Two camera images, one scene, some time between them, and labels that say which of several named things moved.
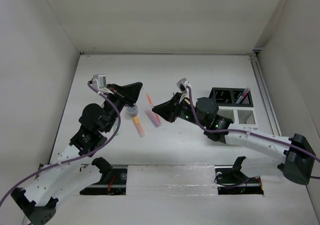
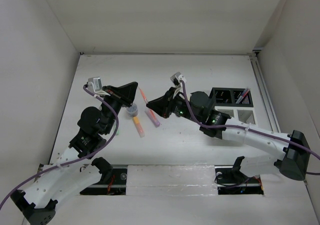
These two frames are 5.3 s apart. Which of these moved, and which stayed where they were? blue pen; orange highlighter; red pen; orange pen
Moved: orange pen
Stayed: red pen; blue pen; orange highlighter
